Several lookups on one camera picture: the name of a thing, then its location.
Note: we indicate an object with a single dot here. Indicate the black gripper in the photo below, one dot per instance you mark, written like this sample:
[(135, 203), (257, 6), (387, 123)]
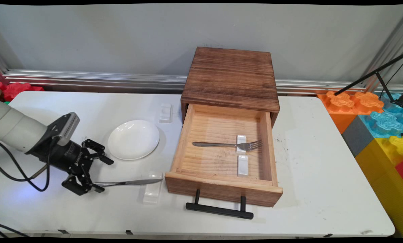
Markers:
[(64, 157)]

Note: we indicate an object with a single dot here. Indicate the metal table knife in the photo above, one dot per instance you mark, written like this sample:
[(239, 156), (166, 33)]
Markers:
[(134, 182)]

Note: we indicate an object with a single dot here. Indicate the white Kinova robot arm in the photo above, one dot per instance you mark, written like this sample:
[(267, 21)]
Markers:
[(16, 126)]

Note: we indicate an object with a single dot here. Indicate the white round plate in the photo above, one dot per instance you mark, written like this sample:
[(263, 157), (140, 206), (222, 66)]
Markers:
[(134, 140)]

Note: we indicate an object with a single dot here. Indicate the clear glossy cutlery rest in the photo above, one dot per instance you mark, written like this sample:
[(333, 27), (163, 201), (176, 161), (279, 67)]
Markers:
[(152, 195)]

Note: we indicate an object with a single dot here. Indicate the clear rest on table back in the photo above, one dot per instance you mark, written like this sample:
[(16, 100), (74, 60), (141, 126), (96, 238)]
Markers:
[(165, 113)]

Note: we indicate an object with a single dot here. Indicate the large red foam block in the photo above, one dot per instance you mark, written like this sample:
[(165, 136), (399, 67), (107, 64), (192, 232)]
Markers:
[(16, 90)]

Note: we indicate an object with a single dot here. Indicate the metal fork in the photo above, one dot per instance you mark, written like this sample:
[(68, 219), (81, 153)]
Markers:
[(215, 144)]

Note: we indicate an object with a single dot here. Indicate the light wooden drawer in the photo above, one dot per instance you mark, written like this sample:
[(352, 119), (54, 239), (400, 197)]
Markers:
[(221, 192)]

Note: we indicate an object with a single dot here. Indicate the white ceramic cutlery rest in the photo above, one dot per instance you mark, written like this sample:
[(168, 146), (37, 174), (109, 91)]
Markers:
[(241, 138), (242, 167)]

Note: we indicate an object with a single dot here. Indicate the dark wooden cabinet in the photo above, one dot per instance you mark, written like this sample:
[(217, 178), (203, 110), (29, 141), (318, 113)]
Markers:
[(232, 74)]

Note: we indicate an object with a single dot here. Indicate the orange foam block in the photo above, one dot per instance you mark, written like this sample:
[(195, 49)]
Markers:
[(343, 118)]

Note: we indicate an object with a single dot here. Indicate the grey foam block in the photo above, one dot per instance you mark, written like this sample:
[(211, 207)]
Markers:
[(358, 136)]

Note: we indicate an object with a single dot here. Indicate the black tripod stand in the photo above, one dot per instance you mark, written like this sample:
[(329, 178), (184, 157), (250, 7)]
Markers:
[(373, 73)]

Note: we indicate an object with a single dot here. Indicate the blue foam block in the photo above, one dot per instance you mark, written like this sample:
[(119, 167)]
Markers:
[(387, 123)]

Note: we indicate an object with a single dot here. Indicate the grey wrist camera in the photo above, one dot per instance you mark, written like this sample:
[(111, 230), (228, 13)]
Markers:
[(71, 126)]

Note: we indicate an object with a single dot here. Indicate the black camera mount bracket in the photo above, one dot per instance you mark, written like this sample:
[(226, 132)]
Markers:
[(54, 130)]

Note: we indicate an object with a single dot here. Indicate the aluminium wall rail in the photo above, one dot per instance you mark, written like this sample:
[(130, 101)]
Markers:
[(86, 79)]

